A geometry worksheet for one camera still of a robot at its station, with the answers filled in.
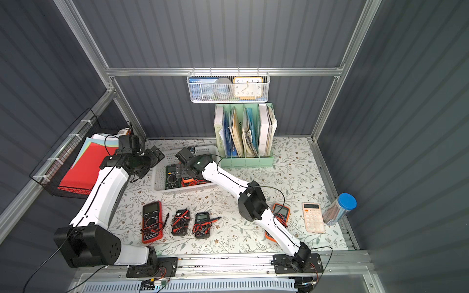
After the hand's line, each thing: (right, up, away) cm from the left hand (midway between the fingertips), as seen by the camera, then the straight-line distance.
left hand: (154, 158), depth 81 cm
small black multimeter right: (+22, -31, 0) cm, 38 cm away
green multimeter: (+2, -12, +15) cm, 20 cm away
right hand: (+13, -5, +11) cm, 18 cm away
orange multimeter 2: (+58, -26, +4) cm, 64 cm away
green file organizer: (+41, +12, +13) cm, 45 cm away
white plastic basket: (-4, -11, +12) cm, 17 cm away
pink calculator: (+73, -28, +4) cm, 78 cm away
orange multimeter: (+13, -11, +8) cm, 19 cm away
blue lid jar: (+78, -20, -8) cm, 81 cm away
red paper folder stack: (-21, -7, -14) cm, 26 cm away
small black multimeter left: (+11, -29, +2) cm, 31 cm away
